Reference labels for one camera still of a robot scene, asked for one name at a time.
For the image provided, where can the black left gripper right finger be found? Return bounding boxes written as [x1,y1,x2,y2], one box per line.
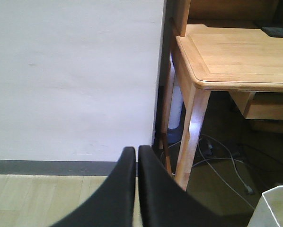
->
[138,145,227,227]

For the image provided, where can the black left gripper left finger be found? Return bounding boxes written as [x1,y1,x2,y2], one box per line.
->
[53,147,135,227]

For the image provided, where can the white plastic trash bin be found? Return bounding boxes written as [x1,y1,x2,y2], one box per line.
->
[248,185,283,227]

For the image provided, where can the wooden desk drawer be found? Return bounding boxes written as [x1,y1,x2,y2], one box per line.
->
[229,91,283,120]

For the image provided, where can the wooden desk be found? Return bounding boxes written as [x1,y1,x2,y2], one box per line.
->
[161,0,283,189]

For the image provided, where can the black monitor stand base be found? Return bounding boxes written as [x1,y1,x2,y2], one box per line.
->
[262,26,283,38]

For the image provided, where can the white cable under desk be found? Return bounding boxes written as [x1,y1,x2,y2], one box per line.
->
[167,134,257,211]

